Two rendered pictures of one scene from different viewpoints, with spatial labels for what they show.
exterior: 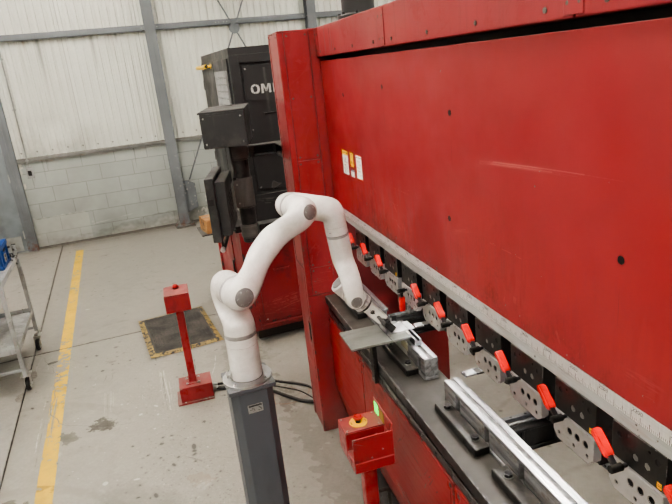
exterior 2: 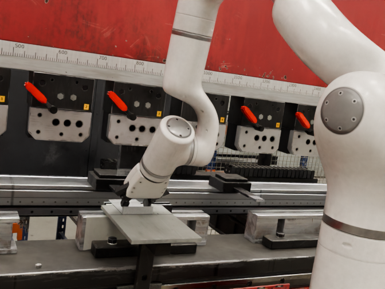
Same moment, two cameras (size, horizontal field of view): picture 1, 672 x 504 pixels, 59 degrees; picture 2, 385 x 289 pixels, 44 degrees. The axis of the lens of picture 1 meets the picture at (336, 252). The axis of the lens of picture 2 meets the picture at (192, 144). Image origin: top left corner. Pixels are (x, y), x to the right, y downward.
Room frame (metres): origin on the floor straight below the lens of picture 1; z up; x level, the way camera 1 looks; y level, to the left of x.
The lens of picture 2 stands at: (2.50, 1.04, 1.38)
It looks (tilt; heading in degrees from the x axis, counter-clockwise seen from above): 8 degrees down; 257
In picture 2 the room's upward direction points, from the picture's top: 8 degrees clockwise
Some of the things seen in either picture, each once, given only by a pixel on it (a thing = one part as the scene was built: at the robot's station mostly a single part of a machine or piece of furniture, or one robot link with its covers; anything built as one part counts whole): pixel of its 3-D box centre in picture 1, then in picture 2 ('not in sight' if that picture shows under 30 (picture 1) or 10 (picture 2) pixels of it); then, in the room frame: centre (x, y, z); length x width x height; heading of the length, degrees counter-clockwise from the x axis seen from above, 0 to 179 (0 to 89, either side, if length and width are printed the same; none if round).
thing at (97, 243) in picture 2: (399, 356); (145, 246); (2.31, -0.22, 0.89); 0.30 x 0.05 x 0.03; 14
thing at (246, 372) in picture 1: (244, 355); (349, 281); (2.06, 0.39, 1.09); 0.19 x 0.19 x 0.18
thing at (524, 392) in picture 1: (538, 378); not in sight; (1.42, -0.51, 1.26); 0.15 x 0.09 x 0.17; 14
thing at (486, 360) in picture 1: (499, 348); not in sight; (1.61, -0.46, 1.26); 0.15 x 0.09 x 0.17; 14
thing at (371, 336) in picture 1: (374, 335); (148, 222); (2.32, -0.13, 1.00); 0.26 x 0.18 x 0.01; 104
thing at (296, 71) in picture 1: (367, 234); not in sight; (3.35, -0.20, 1.15); 0.85 x 0.25 x 2.30; 104
